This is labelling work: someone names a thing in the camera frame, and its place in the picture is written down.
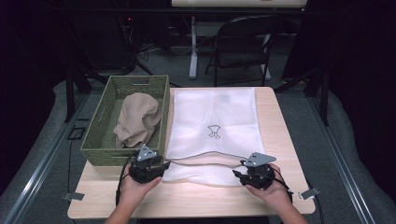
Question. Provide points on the grey metal table bracket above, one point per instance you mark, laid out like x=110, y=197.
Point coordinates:
x=309, y=193
x=74, y=196

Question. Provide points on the black folding chair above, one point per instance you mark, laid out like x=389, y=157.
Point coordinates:
x=241, y=37

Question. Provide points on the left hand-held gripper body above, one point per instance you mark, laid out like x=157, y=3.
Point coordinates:
x=144, y=171

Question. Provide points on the white mesh laundry bag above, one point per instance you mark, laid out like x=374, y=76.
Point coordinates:
x=214, y=109

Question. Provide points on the black tripod stand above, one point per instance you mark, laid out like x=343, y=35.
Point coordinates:
x=130, y=59

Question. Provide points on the green woven basket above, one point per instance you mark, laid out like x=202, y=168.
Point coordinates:
x=102, y=137

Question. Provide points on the person's right hand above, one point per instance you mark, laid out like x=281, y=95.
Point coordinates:
x=277, y=194

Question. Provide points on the white desk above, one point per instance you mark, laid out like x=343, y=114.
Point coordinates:
x=236, y=3

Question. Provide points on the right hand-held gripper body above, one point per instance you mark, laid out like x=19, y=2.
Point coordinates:
x=260, y=175

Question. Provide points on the beige garment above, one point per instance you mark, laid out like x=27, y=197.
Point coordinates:
x=138, y=119

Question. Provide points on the black metal stand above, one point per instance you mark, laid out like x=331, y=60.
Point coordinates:
x=70, y=93
x=324, y=99

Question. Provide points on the person's left hand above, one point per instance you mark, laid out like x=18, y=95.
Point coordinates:
x=134, y=191

